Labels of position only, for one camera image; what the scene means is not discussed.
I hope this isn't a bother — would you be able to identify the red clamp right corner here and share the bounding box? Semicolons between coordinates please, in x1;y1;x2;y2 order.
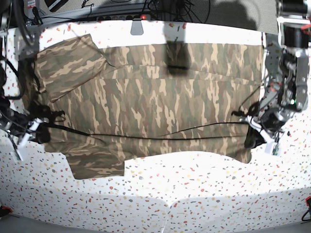
305;196;311;209

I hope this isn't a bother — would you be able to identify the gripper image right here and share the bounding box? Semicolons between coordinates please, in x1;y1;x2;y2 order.
244;106;292;149

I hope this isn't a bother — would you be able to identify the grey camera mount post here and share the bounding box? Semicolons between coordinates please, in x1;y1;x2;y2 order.
130;18;144;36

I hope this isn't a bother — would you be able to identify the red clamp corner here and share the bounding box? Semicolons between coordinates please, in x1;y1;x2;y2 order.
305;196;311;209
0;206;13;217

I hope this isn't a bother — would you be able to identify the black cable bundle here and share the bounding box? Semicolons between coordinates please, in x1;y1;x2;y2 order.
143;0;212;24

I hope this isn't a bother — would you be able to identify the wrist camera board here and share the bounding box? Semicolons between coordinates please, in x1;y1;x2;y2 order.
264;142;280;156

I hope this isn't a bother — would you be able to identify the black power strip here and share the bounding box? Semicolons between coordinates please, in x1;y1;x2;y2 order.
96;14;151;21

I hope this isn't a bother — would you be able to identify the red clamp left corner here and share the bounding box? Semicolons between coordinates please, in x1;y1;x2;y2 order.
0;206;13;217

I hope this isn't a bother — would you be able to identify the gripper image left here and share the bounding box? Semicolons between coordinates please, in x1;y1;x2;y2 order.
0;107;52;162

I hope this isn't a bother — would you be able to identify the camouflage T-shirt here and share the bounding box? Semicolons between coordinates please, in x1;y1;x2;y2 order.
21;34;263;180

